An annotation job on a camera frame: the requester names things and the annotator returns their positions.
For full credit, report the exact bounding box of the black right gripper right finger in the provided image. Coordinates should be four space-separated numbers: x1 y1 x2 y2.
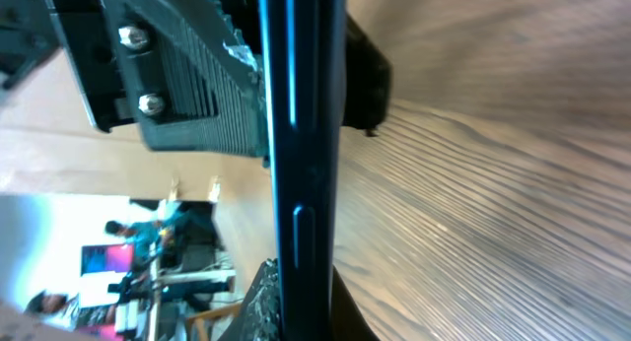
331 267 379 341

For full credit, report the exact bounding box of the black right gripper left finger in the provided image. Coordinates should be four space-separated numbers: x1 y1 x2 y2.
219 259 282 341

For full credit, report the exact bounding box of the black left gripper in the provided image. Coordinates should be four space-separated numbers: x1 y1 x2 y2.
1 0 268 158

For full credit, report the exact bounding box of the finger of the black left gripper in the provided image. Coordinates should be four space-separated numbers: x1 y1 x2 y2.
342 15 392 137

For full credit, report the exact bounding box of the Samsung Galaxy smartphone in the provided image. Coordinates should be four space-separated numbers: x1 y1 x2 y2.
259 0 346 340

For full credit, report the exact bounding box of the wooden chair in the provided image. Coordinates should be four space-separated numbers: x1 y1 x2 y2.
184 303 242 341

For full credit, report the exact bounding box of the person in green sleeve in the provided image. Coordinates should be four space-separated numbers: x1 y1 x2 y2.
105 209 179 264

